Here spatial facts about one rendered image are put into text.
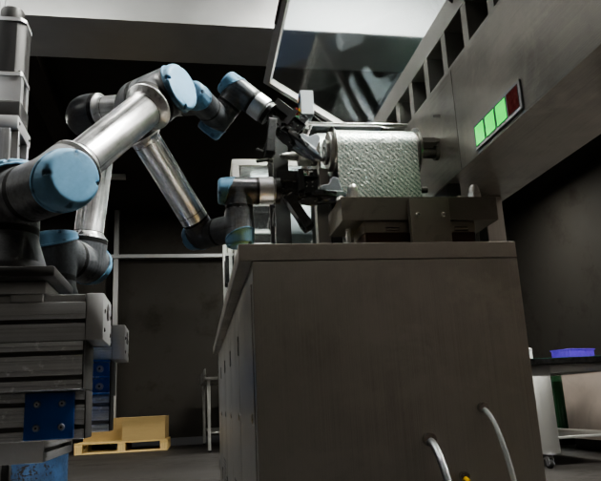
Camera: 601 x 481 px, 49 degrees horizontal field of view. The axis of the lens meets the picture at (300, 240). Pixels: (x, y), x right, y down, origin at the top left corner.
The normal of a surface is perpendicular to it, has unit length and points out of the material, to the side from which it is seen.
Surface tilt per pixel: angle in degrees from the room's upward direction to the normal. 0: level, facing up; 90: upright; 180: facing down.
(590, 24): 90
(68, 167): 95
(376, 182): 90
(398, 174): 90
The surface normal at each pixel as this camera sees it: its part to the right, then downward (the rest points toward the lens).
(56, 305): 0.18, -0.25
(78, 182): 0.77, -0.10
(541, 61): -0.99, 0.01
